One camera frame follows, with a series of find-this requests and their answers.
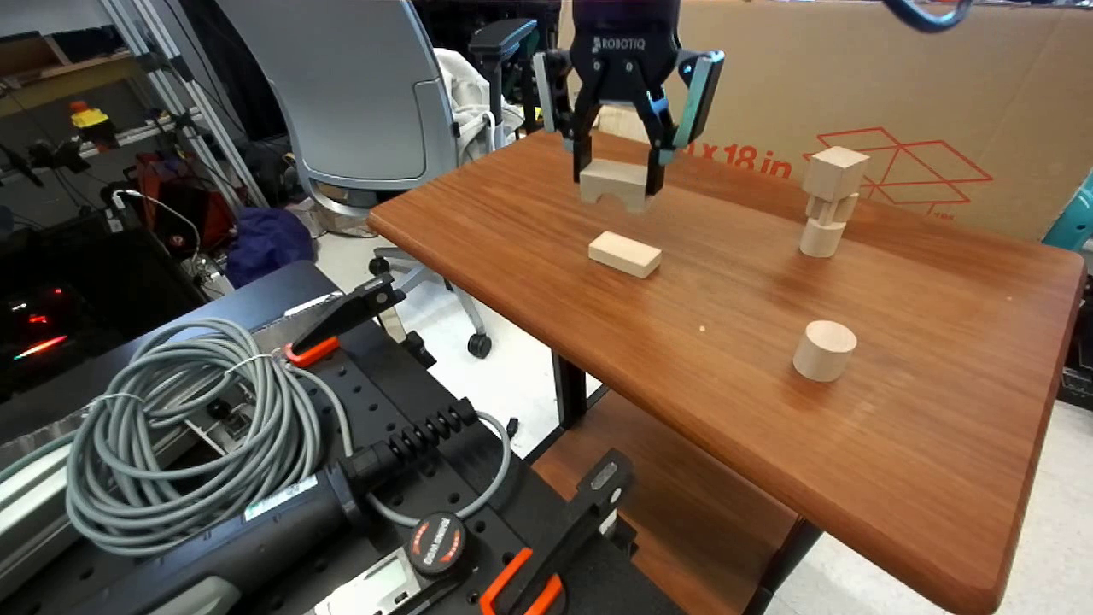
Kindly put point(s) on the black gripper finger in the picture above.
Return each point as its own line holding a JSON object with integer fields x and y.
{"x": 655, "y": 110}
{"x": 586, "y": 114}

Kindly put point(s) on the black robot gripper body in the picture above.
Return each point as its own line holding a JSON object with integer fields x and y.
{"x": 622, "y": 51}

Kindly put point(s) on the rectangular wooden block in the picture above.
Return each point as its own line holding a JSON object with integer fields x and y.
{"x": 627, "y": 256}

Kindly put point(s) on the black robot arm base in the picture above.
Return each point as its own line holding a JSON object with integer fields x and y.
{"x": 249, "y": 553}

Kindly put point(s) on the wooden arch block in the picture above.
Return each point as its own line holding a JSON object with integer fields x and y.
{"x": 614, "y": 179}

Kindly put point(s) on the top wooden cube block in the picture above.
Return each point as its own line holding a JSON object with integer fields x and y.
{"x": 834, "y": 171}

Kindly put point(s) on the lower stacked wooden block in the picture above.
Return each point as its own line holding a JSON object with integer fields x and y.
{"x": 824, "y": 227}

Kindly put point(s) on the wooden cylinder block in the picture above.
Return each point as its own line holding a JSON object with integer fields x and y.
{"x": 824, "y": 351}

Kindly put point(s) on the white grey office chair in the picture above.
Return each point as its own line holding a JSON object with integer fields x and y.
{"x": 363, "y": 96}

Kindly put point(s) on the large cardboard sheet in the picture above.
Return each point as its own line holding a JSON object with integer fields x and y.
{"x": 984, "y": 125}

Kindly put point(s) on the orange black clamp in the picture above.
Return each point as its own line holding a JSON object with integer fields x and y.
{"x": 341, "y": 315}
{"x": 535, "y": 578}

